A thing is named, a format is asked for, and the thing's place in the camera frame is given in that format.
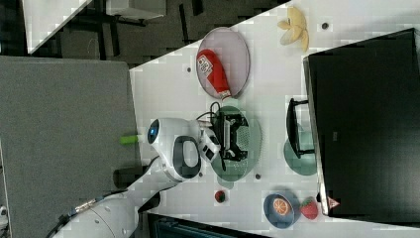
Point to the green plastic object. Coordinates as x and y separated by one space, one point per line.
131 139

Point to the green plastic strainer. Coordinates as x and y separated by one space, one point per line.
228 172

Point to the red strawberry toy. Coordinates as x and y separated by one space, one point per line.
308 208

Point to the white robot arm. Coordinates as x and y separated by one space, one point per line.
181 146

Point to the grey round plate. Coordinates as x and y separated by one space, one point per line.
232 51

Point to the orange slice toy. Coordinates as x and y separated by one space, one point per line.
281 206

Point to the yellow plush banana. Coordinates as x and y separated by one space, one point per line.
295 28

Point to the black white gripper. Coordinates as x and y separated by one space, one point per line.
225 127

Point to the blue bowl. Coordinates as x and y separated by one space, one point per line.
274 218

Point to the red plush ketchup bottle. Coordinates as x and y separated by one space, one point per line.
212 68

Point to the blue metal frame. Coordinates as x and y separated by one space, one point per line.
168 227

